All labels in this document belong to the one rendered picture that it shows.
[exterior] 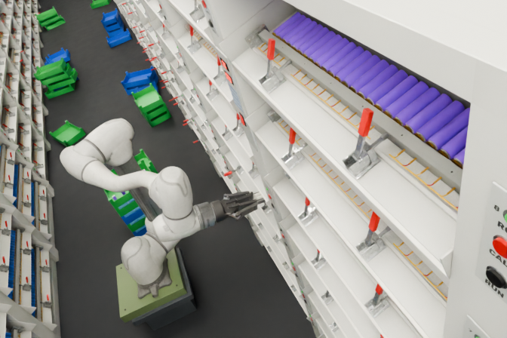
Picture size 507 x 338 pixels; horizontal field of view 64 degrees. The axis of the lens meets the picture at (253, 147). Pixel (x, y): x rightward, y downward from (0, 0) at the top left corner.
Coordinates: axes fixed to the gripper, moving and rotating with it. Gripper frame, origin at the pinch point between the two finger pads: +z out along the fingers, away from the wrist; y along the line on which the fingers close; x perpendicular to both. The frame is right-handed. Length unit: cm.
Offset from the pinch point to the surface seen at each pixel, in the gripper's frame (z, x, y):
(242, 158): -3.2, 11.7, -11.1
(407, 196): -17, 70, 78
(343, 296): -3, 12, 55
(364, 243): -14, 52, 70
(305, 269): 1.3, -8.1, 30.6
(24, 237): -109, -78, -107
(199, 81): -8, 31, -42
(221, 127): -2.9, 11.9, -34.8
